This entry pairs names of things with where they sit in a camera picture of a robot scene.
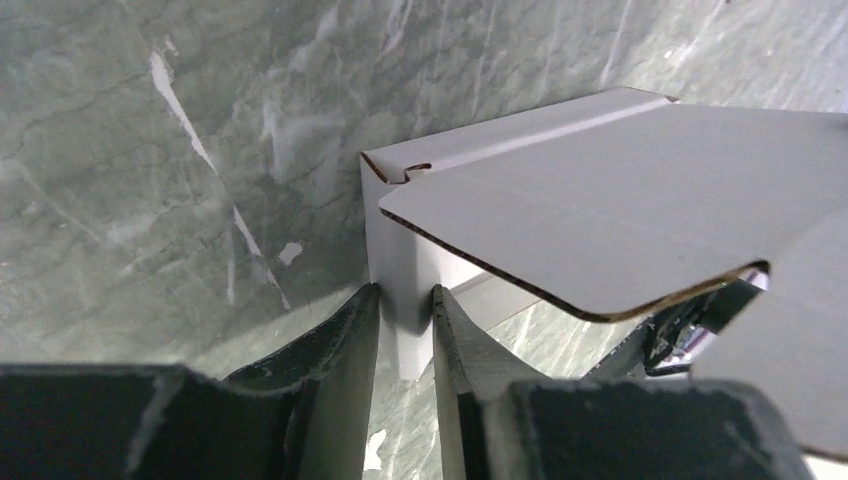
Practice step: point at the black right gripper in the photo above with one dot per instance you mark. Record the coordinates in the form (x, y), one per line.
(666, 344)

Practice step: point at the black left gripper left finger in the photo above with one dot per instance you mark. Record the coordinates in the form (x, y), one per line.
(302, 412)

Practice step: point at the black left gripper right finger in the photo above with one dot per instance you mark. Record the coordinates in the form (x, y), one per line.
(499, 418)

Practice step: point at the white cardboard box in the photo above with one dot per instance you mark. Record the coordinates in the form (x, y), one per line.
(616, 205)

